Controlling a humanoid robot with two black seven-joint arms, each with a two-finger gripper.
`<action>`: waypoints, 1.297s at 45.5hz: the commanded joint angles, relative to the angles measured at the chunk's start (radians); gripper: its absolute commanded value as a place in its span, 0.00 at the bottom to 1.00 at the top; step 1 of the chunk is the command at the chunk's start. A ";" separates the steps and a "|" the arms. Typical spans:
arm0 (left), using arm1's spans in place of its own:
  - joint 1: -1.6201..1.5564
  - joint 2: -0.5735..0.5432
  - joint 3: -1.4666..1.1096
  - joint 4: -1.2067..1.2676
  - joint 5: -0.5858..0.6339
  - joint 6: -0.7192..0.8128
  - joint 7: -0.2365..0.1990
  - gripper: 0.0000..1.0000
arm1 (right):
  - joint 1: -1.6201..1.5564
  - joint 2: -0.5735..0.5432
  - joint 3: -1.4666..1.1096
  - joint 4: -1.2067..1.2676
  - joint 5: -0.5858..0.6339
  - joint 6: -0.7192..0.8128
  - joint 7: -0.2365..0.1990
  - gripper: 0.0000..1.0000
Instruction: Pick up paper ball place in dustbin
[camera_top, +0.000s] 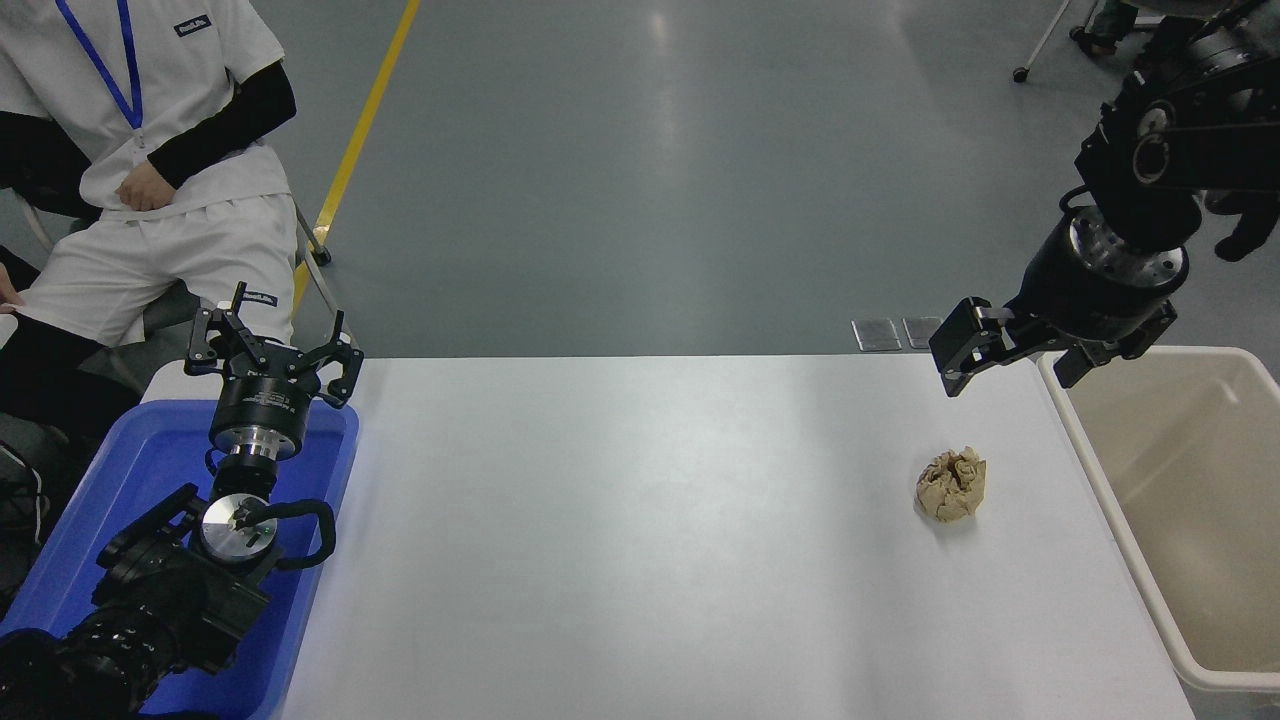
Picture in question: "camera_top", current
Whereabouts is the tan paper ball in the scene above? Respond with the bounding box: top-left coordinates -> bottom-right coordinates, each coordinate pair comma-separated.
915,446 -> 988,524

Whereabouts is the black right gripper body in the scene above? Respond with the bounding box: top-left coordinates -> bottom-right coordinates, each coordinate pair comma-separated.
1003,215 -> 1187,347

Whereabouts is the blue plastic tray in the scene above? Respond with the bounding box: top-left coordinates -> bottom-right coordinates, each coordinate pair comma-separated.
0,398 -> 359,720

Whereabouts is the blue lanyard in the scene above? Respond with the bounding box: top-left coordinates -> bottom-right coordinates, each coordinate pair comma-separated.
55,0 -> 144,131

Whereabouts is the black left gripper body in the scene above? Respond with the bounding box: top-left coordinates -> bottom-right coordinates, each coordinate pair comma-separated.
210,355 -> 323,443

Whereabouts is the person's left hand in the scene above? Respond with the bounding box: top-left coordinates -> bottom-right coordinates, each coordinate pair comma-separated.
117,160 -> 177,214

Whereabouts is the large pale bin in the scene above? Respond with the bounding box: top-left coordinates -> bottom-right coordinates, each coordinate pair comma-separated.
1037,346 -> 1280,693

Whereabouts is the grey metal folding chair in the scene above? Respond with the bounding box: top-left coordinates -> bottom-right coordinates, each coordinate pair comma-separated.
140,200 -> 361,351

